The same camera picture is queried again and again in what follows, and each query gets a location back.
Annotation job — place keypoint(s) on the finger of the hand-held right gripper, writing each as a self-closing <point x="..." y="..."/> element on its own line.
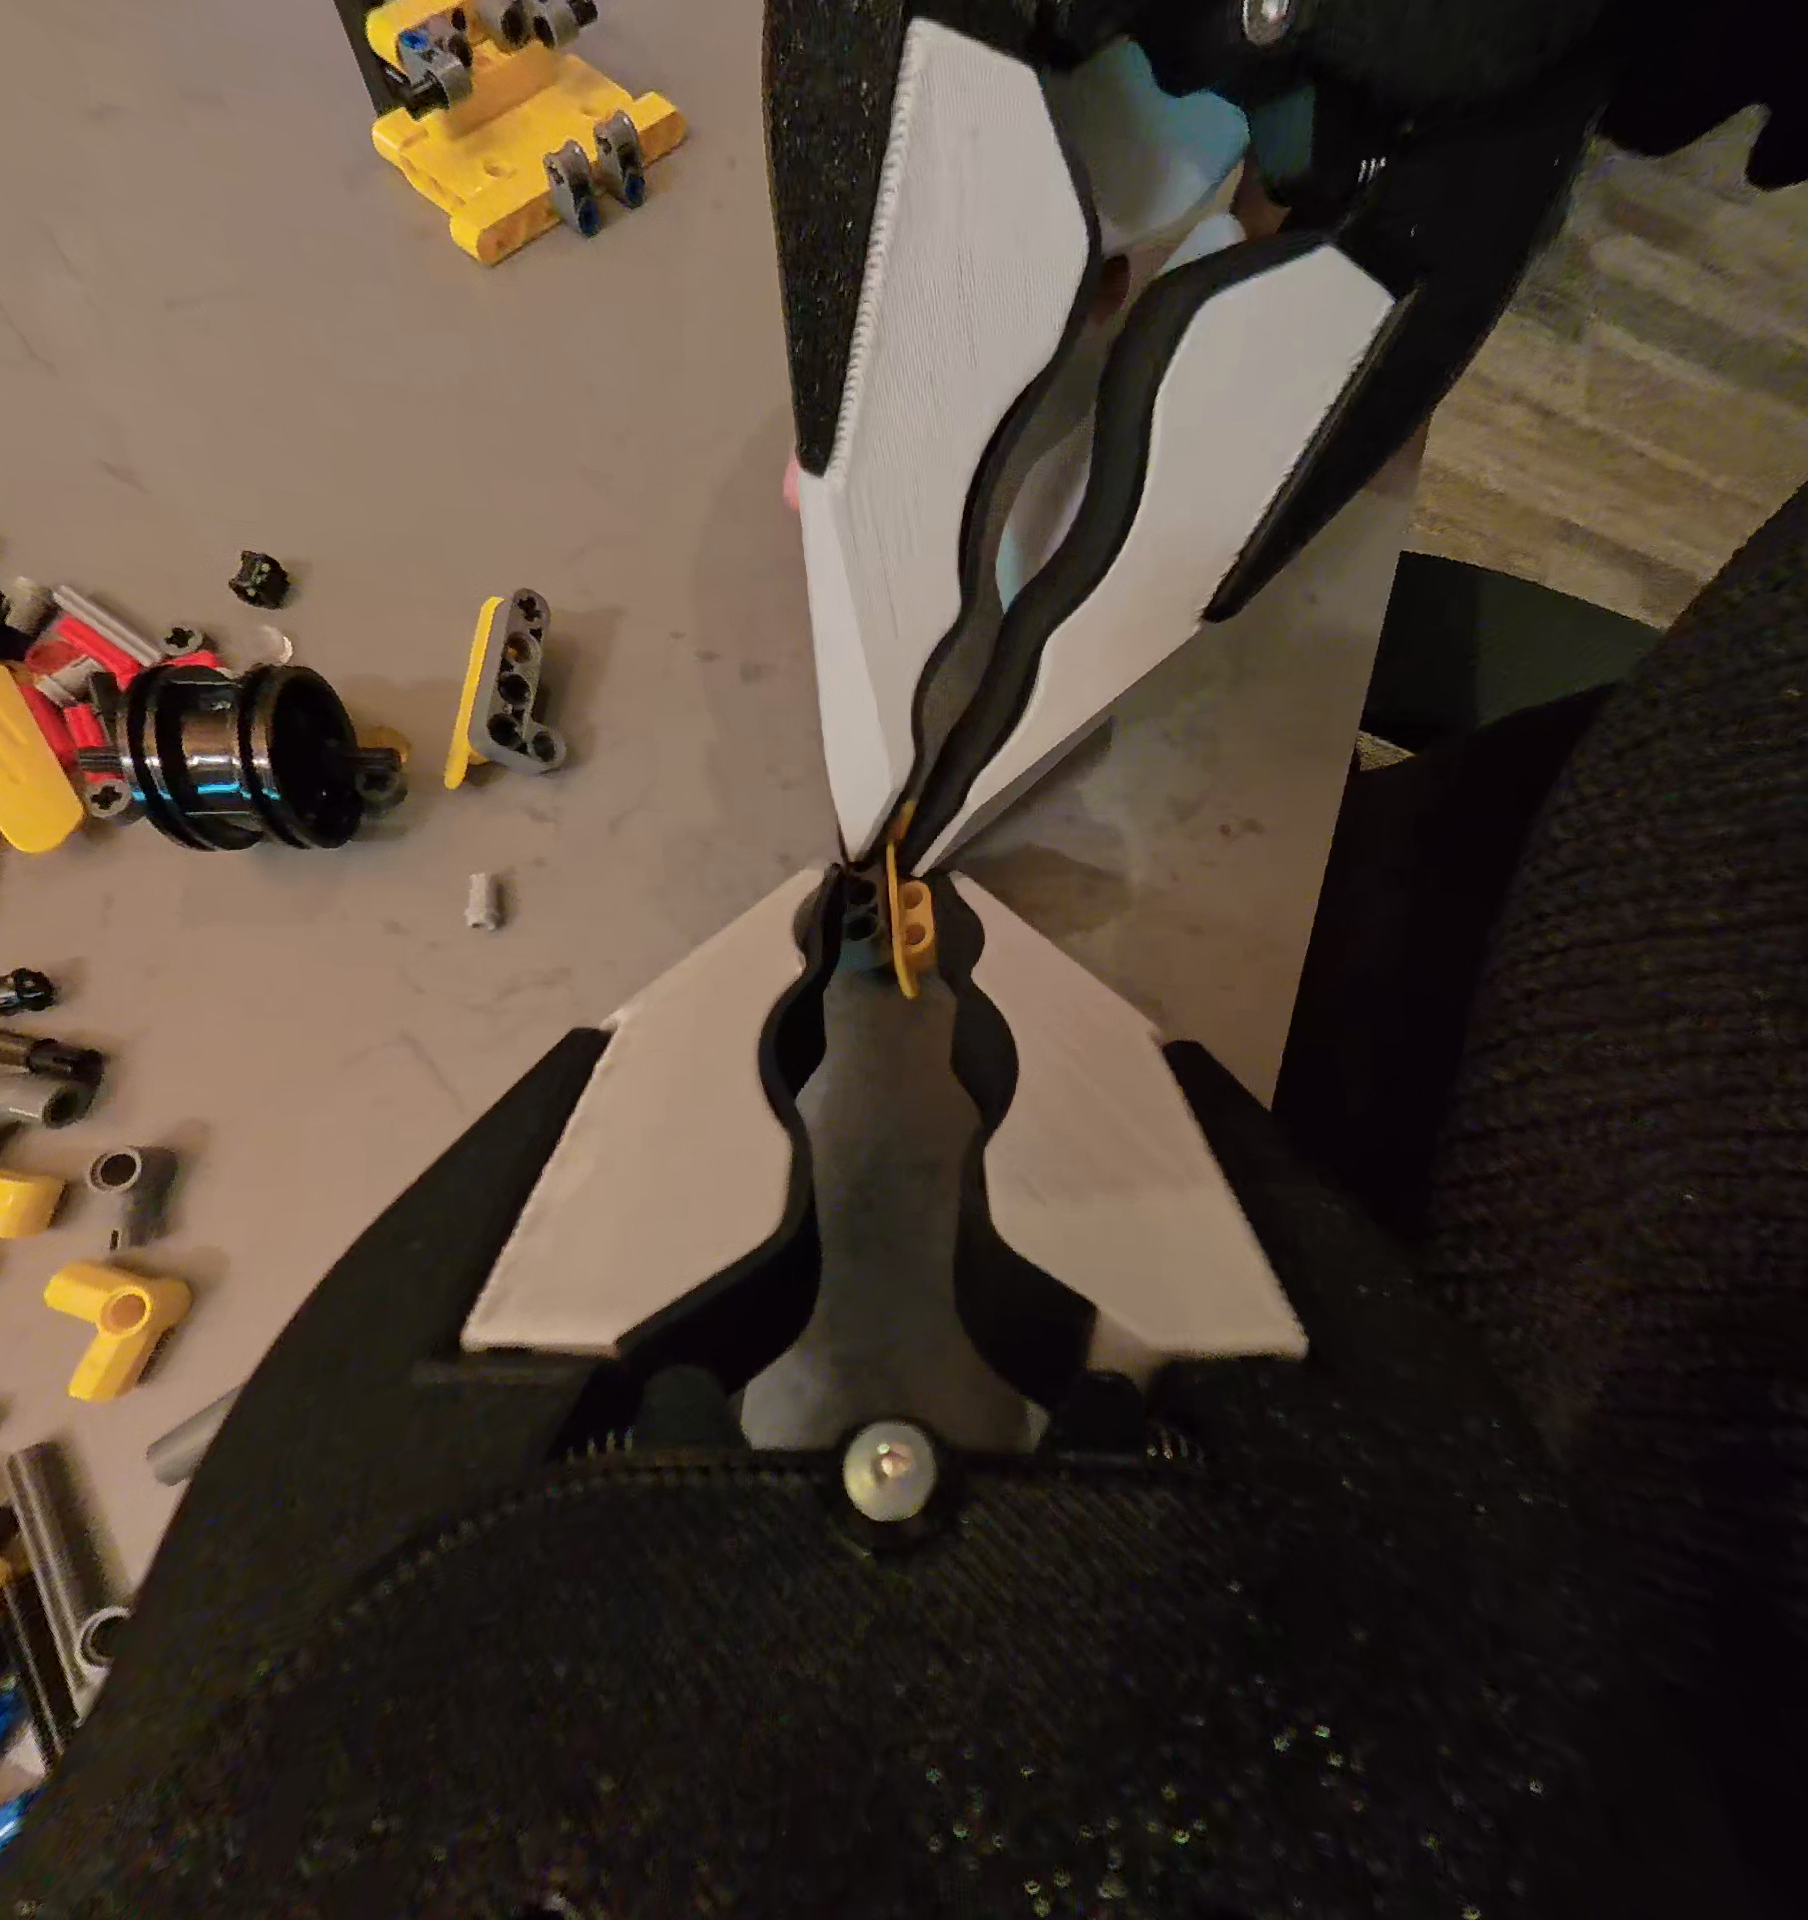
<point x="932" y="375"/>
<point x="1222" y="433"/>

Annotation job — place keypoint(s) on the yellow angled pin connector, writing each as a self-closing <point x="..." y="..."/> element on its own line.
<point x="108" y="1326"/>

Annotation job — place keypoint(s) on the small light grey bushing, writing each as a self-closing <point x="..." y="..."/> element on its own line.
<point x="483" y="900"/>

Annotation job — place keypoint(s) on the small black pin joiner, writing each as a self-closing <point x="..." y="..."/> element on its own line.
<point x="8" y="989"/>

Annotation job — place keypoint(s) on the small yellow wedge panel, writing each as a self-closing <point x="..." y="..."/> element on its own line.
<point x="6" y="1200"/>

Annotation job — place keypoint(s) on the yellow curved panel piece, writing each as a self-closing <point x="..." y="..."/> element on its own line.
<point x="906" y="969"/>

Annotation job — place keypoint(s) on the black plastic wheel rim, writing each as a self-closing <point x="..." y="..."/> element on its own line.
<point x="232" y="751"/>

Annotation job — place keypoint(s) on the person's black knit sweater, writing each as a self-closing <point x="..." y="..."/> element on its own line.
<point x="1669" y="1052"/>

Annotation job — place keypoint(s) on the black long axle connector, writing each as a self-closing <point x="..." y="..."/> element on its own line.
<point x="26" y="1059"/>

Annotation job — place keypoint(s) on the dark grey pin connector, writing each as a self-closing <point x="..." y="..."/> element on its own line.
<point x="858" y="909"/>

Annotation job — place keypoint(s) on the grey tube connector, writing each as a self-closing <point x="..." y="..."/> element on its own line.
<point x="185" y="1449"/>

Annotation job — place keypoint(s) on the small black pin piece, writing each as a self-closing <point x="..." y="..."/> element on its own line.
<point x="259" y="579"/>

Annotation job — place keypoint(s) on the large yellow ribbed panel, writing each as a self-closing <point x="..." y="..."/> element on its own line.
<point x="12" y="757"/>

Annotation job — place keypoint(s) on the yellow panel with grey liftarm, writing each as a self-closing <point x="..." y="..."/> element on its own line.
<point x="475" y="683"/>

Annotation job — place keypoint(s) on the grey axle pin connector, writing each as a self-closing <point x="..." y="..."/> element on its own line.
<point x="136" y="1177"/>

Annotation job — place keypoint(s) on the pile of red grey pins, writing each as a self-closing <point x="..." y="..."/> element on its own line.
<point x="85" y="645"/>

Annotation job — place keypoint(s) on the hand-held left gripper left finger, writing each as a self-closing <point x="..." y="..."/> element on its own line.
<point x="663" y="1172"/>

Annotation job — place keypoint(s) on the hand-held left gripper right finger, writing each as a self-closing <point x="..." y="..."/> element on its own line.
<point x="1129" y="1183"/>

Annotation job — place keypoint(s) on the yellow frame assembly with pins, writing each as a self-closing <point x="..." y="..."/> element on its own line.
<point x="498" y="166"/>

